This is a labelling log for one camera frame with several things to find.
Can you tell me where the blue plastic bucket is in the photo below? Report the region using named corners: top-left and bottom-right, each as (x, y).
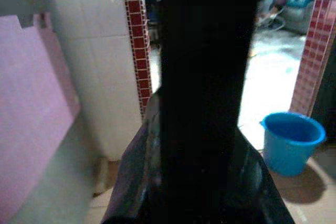
top-left (259, 112), bottom-right (327, 177)

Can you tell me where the pink foam board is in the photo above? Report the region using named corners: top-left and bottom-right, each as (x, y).
top-left (0, 13), bottom-right (81, 224)

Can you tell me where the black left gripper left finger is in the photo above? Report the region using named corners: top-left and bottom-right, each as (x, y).
top-left (101, 87), bottom-right (162, 224)

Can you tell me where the person in light clothes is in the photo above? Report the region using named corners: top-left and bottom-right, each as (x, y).
top-left (258, 0), bottom-right (289, 27)

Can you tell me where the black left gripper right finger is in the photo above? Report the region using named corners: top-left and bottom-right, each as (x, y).
top-left (236, 126), bottom-right (298, 224)

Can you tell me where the grey sofa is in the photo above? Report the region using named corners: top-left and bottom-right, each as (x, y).
top-left (282, 0), bottom-right (317, 35)

